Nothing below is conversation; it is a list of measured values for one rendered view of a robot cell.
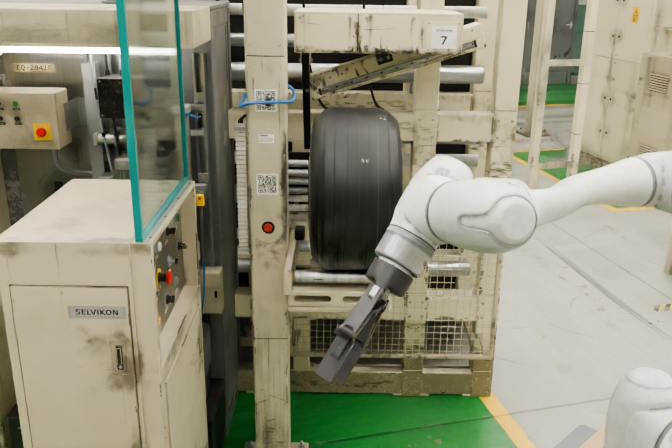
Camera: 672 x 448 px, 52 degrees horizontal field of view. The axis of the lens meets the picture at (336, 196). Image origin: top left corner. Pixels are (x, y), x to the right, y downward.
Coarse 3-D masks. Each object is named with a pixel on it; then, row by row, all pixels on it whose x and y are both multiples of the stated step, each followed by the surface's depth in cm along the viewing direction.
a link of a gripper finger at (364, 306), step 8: (368, 288) 111; (376, 296) 110; (360, 304) 109; (368, 304) 109; (352, 312) 108; (360, 312) 108; (368, 312) 108; (352, 320) 107; (360, 320) 107; (352, 336) 106
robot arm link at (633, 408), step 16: (640, 368) 166; (624, 384) 162; (640, 384) 159; (656, 384) 158; (624, 400) 161; (640, 400) 158; (656, 400) 156; (608, 416) 167; (624, 416) 161; (640, 416) 157; (656, 416) 155; (608, 432) 166; (624, 432) 161; (640, 432) 157; (656, 432) 154
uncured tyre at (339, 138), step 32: (320, 128) 230; (352, 128) 227; (384, 128) 228; (320, 160) 222; (352, 160) 221; (384, 160) 221; (320, 192) 221; (352, 192) 219; (384, 192) 220; (320, 224) 223; (352, 224) 222; (384, 224) 222; (320, 256) 233; (352, 256) 230
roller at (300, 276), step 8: (296, 272) 242; (304, 272) 242; (312, 272) 242; (320, 272) 242; (328, 272) 242; (336, 272) 242; (344, 272) 242; (352, 272) 242; (360, 272) 242; (296, 280) 242; (304, 280) 242; (312, 280) 242; (320, 280) 242; (328, 280) 242; (336, 280) 242; (344, 280) 242; (352, 280) 242; (360, 280) 242; (368, 280) 242
